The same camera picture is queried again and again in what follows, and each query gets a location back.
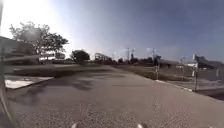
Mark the billboard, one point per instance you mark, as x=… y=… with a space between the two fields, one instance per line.
x=60 y=55

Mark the grass area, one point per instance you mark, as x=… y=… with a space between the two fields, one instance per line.
x=50 y=71

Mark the small round dark tree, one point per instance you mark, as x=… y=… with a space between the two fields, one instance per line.
x=80 y=55

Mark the large spreading tree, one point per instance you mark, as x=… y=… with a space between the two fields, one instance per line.
x=36 y=36

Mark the robot's own part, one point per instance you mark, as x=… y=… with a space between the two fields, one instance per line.
x=140 y=126
x=74 y=126

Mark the grass strip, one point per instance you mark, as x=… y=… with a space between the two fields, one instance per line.
x=143 y=71

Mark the sign on post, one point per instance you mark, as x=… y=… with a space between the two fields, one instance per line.
x=196 y=71

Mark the dark two-storey building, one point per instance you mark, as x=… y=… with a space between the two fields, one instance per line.
x=13 y=48

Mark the distant building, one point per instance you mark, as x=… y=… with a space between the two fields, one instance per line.
x=100 y=56

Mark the grey asphalt path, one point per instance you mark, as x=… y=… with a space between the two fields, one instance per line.
x=113 y=100

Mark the row of poles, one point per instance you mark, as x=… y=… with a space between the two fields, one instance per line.
x=128 y=54

